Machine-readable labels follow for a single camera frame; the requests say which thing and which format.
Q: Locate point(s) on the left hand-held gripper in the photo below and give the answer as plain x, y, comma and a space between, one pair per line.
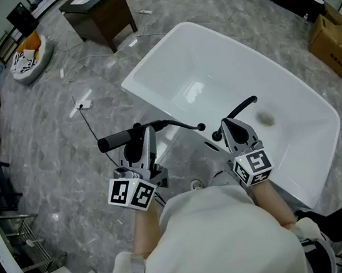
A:
134, 191

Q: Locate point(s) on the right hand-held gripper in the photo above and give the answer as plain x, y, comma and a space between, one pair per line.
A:
254, 168

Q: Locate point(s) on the person's left forearm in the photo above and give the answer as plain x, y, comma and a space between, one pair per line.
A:
144, 231

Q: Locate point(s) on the person's right forearm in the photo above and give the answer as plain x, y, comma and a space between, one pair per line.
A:
275, 206

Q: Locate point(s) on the black curved faucet spout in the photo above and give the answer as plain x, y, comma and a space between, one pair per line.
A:
239, 108

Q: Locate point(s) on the white bathtub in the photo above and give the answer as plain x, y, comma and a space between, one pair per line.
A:
211, 64

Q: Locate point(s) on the person's grey jeans legs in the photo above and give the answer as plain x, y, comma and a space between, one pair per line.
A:
222, 178

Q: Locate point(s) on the white sneaker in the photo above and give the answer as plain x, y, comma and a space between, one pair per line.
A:
196, 184

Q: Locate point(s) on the person's white shirt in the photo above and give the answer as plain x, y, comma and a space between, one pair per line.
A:
217, 239

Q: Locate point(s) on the small white plug adapter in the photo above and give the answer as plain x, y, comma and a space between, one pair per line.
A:
132, 42

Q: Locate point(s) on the brown cardboard box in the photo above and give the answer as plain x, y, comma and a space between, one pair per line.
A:
338, 46

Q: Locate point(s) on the white round cushion bed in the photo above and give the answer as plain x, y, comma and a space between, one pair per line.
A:
31, 61

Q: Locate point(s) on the dark brown cabinet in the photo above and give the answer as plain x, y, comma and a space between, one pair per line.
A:
100, 16

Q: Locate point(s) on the long white power strip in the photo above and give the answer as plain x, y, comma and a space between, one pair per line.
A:
145, 11

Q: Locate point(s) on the black box speaker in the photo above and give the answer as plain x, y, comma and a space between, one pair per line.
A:
22, 18

